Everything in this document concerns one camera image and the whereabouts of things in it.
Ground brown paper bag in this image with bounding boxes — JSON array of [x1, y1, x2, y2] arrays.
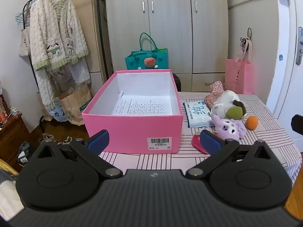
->
[[58, 83, 92, 126]]

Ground pink cardboard box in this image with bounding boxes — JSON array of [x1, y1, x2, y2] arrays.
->
[[82, 69, 183, 154]]

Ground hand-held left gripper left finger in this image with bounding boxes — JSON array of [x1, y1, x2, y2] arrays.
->
[[31, 130, 123, 179]]

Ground white fluffy plush toy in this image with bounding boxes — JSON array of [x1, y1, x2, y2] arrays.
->
[[211, 91, 241, 119]]

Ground canvas tote bag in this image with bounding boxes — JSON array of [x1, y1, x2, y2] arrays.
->
[[19, 27, 31, 57]]

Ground teal felt handbag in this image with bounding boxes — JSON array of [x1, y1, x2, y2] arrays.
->
[[125, 32, 169, 71]]

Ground striped tablecloth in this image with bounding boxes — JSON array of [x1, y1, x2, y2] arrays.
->
[[98, 91, 302, 185]]

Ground blue white tissue pack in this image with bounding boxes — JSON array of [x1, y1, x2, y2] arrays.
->
[[183, 100, 215, 128]]

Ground purple plush toy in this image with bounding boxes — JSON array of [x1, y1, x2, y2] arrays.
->
[[211, 114, 248, 139]]

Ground wire clothes hangers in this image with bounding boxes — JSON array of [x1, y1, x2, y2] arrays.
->
[[15, 11, 31, 26]]

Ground red strawberry toy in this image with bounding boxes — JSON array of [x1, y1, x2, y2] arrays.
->
[[192, 131, 215, 154]]

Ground hanging bag with black handles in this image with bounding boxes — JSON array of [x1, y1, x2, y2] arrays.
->
[[240, 28, 252, 61]]

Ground printed paper sheet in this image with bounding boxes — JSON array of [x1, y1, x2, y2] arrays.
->
[[112, 90, 173, 116]]

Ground pink paper bag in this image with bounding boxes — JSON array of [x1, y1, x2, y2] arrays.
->
[[225, 58, 253, 95]]

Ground white green fluffy cardigan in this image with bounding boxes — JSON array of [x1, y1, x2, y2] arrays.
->
[[29, 0, 90, 71]]

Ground red printed box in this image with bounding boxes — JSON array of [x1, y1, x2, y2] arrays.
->
[[0, 80, 10, 126]]

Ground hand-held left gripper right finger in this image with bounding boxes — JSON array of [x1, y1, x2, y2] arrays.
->
[[186, 130, 278, 180]]

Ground beige wardrobe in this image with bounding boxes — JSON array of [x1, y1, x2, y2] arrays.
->
[[104, 0, 229, 93]]

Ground pair of shoes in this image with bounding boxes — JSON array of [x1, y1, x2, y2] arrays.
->
[[39, 133, 73, 145]]

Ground blue white plastic bag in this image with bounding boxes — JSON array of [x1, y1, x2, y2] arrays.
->
[[47, 103, 68, 123]]

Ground floral fabric pouch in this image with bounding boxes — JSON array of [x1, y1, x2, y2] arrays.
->
[[204, 81, 225, 108]]

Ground orange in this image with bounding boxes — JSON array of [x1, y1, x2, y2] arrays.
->
[[246, 116, 259, 130]]

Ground green brown plush toy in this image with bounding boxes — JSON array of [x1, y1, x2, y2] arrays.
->
[[225, 100, 247, 120]]

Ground metal door handle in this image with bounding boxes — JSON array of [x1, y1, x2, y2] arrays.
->
[[296, 26, 303, 65]]

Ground white door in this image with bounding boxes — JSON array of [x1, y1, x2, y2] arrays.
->
[[266, 0, 303, 123]]

